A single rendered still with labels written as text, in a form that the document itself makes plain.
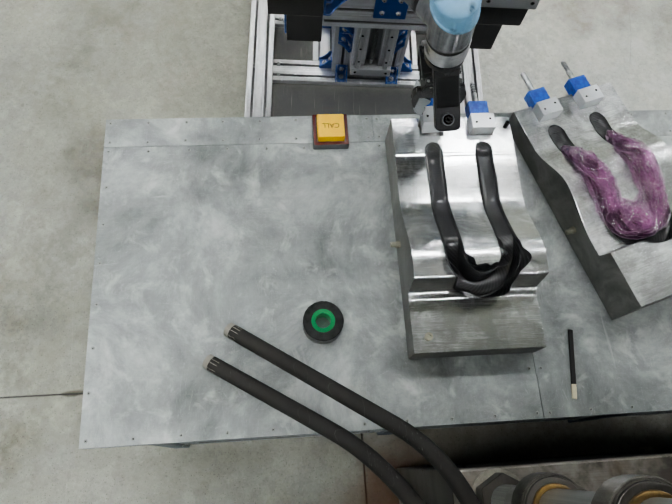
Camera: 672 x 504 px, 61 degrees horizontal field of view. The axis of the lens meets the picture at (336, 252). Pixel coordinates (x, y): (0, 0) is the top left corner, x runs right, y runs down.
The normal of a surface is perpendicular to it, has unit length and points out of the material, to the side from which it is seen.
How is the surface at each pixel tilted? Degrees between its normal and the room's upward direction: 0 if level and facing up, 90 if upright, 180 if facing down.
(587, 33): 0
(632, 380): 0
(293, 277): 0
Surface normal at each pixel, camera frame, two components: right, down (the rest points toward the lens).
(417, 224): 0.03, -0.75
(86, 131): 0.07, -0.35
